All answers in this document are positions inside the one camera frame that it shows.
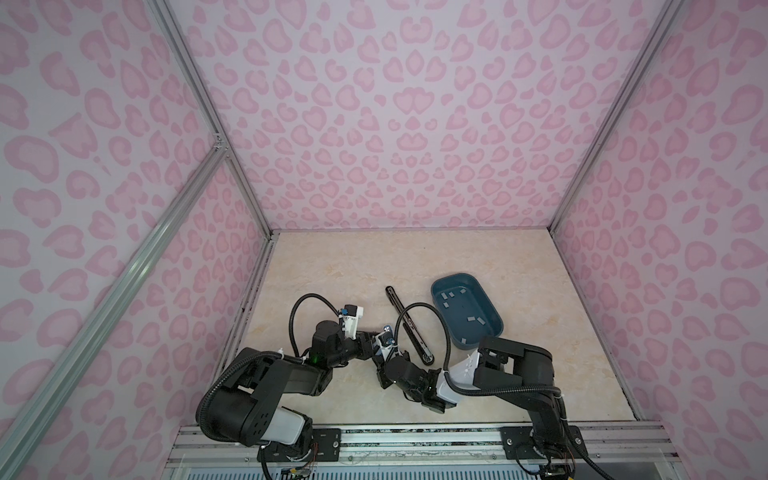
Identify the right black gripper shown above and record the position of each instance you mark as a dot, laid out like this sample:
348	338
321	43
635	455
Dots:
381	376

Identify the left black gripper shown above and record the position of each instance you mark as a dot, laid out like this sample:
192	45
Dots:
365	348

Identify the black stapler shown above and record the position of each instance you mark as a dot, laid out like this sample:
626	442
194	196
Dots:
423	351

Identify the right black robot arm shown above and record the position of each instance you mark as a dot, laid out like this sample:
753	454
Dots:
517	373

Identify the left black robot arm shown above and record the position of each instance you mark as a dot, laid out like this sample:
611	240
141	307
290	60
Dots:
243	403

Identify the teal plastic tray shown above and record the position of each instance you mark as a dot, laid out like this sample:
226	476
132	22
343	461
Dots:
466	335

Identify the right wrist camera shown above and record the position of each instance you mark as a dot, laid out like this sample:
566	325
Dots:
383	343

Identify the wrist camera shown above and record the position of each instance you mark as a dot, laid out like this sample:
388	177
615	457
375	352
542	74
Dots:
383	343
349	318

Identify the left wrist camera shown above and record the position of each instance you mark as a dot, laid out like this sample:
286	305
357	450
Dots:
349	318

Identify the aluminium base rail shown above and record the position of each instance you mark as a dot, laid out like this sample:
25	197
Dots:
622	449

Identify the aluminium frame strut left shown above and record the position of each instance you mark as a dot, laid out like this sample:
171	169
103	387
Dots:
39	413

